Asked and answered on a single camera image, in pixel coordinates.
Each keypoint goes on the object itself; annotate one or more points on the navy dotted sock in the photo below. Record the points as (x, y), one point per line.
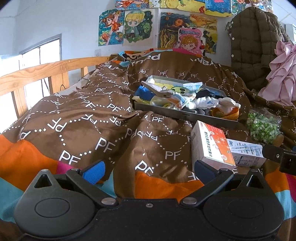
(207, 93)

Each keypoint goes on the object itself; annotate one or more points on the pink anime girl poster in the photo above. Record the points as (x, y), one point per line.
(192, 40)

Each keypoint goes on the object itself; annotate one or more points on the wooden bed rail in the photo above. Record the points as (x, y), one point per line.
(56, 72)

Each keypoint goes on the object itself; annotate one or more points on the white blue medicine box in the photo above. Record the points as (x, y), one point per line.
(246, 154)

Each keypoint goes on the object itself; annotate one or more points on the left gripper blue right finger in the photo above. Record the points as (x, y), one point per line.
(214, 181)

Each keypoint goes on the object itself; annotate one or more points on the white blue patterned sock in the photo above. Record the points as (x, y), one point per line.
(206, 102)

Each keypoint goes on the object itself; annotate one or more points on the blond boy cartoon poster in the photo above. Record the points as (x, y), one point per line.
(139, 28)

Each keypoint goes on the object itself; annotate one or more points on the white teal printed cloth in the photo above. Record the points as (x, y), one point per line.
(193, 86)

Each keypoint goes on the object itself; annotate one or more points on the anime girl swimming poster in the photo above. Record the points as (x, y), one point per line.
(110, 27)

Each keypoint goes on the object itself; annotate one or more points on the jar of green paper stars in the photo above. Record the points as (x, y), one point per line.
(264, 127)

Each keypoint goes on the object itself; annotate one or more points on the grey tray with frog picture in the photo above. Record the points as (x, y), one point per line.
(143, 96)

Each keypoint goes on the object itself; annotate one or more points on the pink cloth garment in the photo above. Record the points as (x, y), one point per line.
(281, 79)

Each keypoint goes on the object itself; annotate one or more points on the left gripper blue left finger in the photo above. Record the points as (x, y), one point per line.
(84, 181)

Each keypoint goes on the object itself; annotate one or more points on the orange white medicine box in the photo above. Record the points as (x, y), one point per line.
(209, 145)

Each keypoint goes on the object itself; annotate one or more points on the brown patterned duvet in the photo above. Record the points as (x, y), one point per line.
(146, 155)

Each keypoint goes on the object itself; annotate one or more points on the orange-haired girl top poster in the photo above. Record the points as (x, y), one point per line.
(131, 4)

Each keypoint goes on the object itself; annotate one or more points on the starry night painting poster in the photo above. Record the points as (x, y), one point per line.
(169, 26)

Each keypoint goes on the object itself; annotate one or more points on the underwater yellow sand poster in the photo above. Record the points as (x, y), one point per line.
(214, 8)

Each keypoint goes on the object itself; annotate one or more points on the orange fabric band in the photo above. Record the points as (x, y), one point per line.
(232, 115)

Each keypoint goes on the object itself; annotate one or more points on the olive quilted jacket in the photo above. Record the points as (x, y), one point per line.
(254, 34)

